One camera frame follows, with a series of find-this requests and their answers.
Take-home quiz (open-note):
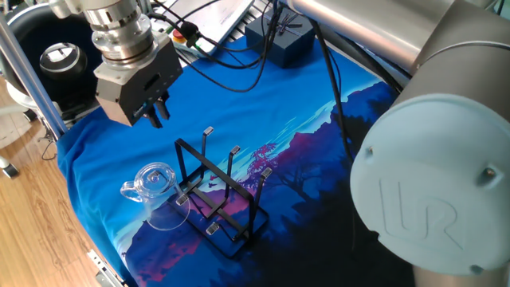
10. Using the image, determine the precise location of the grey black Schunk gripper body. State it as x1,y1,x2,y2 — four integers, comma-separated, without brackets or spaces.
93,33,184,128

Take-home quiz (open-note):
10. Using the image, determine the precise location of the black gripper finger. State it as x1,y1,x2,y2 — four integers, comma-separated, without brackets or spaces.
154,91,171,120
142,107,164,129

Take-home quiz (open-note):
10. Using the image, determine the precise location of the clear glass cup with handle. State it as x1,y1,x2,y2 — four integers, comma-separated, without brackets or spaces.
120,161,191,231

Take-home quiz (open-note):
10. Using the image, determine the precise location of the black metal cup rack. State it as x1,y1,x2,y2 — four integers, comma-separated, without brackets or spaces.
167,126,274,260

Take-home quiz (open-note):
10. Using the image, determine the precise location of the white teach pendant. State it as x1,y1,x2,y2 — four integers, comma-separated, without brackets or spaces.
157,0,256,56

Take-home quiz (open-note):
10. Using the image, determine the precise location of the blue landscape printed cloth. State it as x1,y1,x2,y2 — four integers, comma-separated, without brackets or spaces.
57,36,418,287

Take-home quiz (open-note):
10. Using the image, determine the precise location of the black round fan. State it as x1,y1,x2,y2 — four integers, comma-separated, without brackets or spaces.
0,3,104,120

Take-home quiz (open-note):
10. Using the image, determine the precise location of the dark blue ribboned gift box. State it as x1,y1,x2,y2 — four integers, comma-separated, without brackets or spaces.
244,10,316,69

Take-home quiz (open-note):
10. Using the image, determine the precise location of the chair caster wheel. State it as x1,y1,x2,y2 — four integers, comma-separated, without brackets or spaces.
0,155,20,179

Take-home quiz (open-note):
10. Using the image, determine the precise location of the black cable green connector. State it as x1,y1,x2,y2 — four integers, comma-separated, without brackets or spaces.
165,23,288,93

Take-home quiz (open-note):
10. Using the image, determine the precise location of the bluish aluminium post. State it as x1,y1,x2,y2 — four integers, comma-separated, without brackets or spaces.
0,15,68,140

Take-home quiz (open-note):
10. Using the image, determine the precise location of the metal table bracket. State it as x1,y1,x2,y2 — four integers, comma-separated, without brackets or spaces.
86,249,127,287

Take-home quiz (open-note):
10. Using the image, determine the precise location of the thick black cable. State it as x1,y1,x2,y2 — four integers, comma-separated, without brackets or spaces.
308,18,355,164

